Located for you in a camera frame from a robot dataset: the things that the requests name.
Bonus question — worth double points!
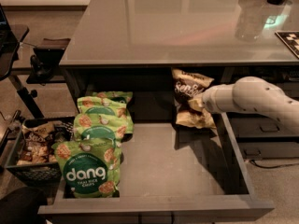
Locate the green dang chip bag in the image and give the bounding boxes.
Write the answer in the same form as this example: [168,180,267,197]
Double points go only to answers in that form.
[73,114,129,146]
[77,96,134,133]
[93,91,133,104]
[52,138,121,198]

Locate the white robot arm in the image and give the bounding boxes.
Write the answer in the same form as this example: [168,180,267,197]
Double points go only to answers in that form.
[189,77,299,134]

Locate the rear green dang chip bag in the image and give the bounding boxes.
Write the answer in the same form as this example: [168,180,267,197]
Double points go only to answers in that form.
[93,91,133,104]

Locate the brown chip bag in crate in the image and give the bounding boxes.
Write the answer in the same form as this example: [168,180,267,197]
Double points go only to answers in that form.
[17,122,57,165]

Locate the lower drawer cabinet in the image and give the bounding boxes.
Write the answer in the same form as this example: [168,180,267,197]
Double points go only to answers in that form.
[221,66,299,160]

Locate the grey glossy counter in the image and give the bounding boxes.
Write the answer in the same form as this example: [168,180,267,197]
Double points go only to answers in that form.
[61,0,299,68]

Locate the black chair with stand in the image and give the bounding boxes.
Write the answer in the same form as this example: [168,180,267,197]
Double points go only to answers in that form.
[5,7,81,117]

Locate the black cable on floor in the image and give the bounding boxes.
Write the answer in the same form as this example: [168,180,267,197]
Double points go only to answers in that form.
[249,159,299,170]

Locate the black plastic crate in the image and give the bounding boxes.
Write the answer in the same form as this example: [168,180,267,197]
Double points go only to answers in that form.
[5,117,74,186]

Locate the open grey drawer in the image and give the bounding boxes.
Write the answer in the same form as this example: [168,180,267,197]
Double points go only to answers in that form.
[39,91,274,224]

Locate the brown sea salt chip bag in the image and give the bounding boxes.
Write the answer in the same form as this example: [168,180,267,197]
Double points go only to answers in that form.
[172,68,215,129]

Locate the black checkered marker board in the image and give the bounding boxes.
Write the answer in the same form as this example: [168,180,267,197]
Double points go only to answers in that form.
[276,31,299,59]

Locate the front green dang chip bag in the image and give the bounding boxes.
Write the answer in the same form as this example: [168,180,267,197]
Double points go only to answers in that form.
[52,138,121,198]

